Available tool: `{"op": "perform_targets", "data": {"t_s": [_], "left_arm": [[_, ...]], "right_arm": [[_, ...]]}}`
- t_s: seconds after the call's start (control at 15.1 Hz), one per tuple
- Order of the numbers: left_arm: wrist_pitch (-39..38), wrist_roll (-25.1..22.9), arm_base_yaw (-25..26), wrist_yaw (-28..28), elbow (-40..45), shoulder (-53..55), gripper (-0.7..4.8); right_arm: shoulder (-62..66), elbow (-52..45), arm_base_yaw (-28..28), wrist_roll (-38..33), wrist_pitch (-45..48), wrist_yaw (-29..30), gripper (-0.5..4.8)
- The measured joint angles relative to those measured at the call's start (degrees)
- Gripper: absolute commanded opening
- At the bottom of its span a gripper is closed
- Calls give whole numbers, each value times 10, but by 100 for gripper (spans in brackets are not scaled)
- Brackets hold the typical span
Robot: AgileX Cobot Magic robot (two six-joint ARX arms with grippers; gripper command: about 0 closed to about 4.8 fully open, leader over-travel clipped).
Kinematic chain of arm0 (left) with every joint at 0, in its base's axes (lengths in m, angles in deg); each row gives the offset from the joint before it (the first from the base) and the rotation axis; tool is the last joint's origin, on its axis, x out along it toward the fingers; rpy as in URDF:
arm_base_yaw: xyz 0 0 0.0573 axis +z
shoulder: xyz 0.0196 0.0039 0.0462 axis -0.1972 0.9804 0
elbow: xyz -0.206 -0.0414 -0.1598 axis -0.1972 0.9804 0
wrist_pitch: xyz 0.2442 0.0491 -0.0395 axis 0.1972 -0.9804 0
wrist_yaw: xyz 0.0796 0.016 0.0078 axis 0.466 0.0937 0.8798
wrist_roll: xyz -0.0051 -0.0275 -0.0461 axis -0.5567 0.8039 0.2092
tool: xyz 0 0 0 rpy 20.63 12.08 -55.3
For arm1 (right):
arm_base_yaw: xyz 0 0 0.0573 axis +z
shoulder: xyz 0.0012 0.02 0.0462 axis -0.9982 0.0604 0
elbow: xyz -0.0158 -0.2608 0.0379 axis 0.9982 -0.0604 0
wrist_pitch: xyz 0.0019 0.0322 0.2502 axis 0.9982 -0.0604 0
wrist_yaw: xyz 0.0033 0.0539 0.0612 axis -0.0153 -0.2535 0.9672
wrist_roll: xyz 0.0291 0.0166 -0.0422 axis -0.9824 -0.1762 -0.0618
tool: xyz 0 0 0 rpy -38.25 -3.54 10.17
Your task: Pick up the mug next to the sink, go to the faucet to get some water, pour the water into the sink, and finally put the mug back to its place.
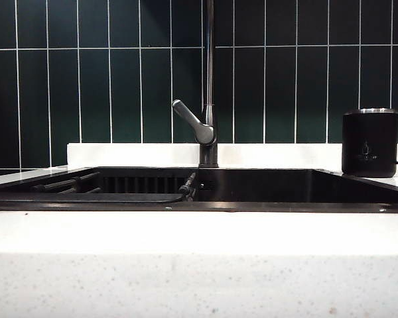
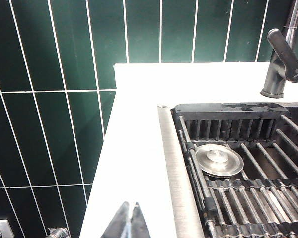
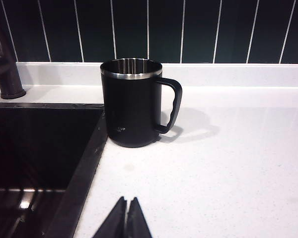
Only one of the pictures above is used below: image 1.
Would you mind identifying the white countertop backsplash ledge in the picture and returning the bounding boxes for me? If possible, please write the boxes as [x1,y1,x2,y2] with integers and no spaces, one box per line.
[66,142,398,168]

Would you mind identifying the black steel-rimmed mug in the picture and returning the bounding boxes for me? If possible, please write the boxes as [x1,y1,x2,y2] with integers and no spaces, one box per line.
[342,107,398,178]

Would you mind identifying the grey faucet lever handle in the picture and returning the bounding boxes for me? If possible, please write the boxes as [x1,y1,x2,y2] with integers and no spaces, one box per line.
[171,99,218,146]

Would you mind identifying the black sink drying rack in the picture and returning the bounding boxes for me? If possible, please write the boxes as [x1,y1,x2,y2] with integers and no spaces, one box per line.
[0,171,198,203]

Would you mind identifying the black kitchen sink basin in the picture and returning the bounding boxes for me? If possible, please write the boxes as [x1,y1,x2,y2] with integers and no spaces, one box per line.
[0,165,398,213]

